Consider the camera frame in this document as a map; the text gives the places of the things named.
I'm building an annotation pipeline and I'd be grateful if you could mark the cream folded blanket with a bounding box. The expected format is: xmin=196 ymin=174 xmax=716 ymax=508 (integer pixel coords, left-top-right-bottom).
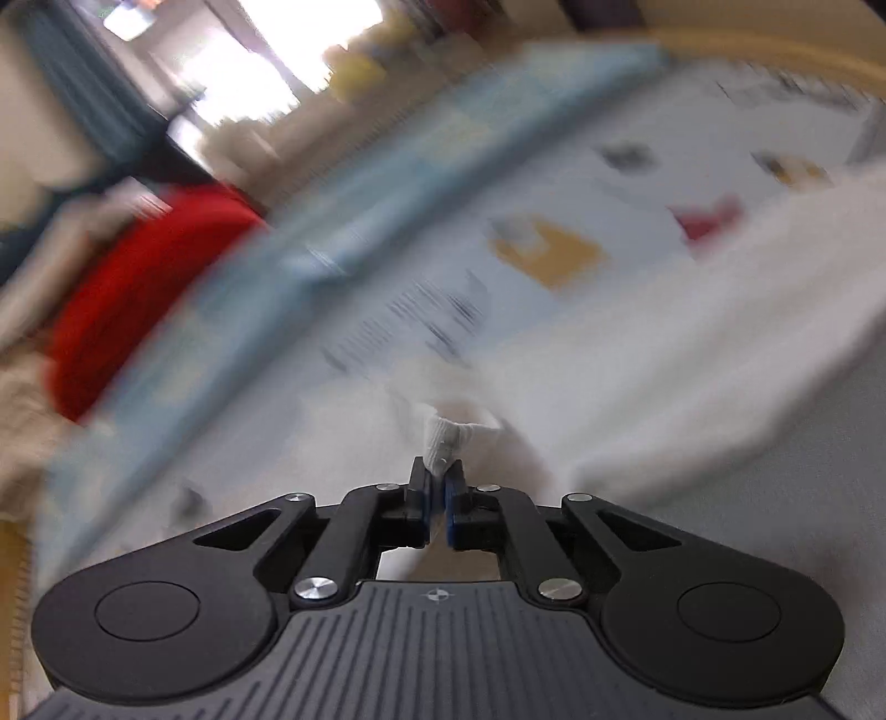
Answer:
xmin=0 ymin=200 xmax=105 ymax=527

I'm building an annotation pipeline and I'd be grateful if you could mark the blue curtain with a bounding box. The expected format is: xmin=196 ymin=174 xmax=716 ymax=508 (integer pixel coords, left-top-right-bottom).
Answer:
xmin=20 ymin=0 xmax=167 ymax=181

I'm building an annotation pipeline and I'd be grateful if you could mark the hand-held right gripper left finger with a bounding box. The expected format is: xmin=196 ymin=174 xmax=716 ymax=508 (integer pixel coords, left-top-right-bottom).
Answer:
xmin=194 ymin=457 xmax=434 ymax=610

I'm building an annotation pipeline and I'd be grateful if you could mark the yellow plush toy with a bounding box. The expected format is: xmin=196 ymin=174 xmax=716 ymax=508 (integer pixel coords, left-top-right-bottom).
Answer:
xmin=325 ymin=42 xmax=389 ymax=105

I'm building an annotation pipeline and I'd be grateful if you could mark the red folded blanket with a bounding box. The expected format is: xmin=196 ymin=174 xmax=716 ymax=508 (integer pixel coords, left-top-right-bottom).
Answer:
xmin=45 ymin=183 xmax=267 ymax=423

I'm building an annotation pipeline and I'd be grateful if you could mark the grey mattress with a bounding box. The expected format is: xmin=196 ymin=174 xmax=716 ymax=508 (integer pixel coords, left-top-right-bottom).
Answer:
xmin=28 ymin=388 xmax=886 ymax=720

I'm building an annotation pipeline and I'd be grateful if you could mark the window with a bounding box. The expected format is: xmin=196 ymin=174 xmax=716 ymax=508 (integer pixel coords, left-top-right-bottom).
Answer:
xmin=104 ymin=0 xmax=389 ymax=132

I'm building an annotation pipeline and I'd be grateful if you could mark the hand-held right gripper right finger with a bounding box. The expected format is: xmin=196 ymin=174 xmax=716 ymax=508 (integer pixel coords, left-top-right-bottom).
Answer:
xmin=443 ymin=464 xmax=683 ymax=606

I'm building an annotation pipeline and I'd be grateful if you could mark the white garment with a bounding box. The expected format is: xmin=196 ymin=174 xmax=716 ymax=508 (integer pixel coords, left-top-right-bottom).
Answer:
xmin=388 ymin=162 xmax=886 ymax=489

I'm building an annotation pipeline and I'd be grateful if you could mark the light blue patterned sheet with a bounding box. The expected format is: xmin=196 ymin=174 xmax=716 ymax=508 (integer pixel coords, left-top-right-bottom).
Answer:
xmin=34 ymin=42 xmax=669 ymax=555

